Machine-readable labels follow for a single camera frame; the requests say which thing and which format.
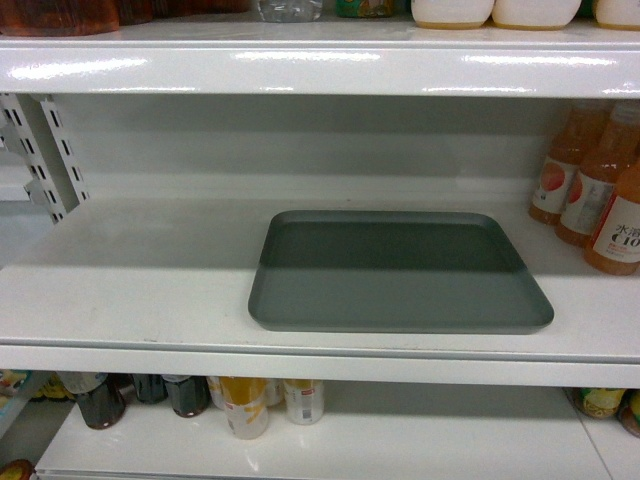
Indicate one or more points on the orange juice bottle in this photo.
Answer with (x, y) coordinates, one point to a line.
(593, 185)
(614, 246)
(581, 133)

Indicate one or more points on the white upper shelf board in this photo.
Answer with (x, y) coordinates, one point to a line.
(240, 54)

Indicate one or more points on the dark soy sauce bottle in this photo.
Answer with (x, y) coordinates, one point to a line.
(189, 395)
(100, 402)

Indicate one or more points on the grey rectangular tray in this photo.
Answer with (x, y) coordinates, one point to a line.
(394, 272)

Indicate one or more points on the white slotted shelf upright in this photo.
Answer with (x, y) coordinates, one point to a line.
(69, 181)

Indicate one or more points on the white middle shelf board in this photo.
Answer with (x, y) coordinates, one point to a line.
(162, 286)

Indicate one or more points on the yellow juice bottle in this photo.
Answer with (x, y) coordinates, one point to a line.
(245, 406)
(304, 400)

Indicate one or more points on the white shelf board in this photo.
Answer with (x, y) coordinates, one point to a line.
(162, 286)
(240, 54)

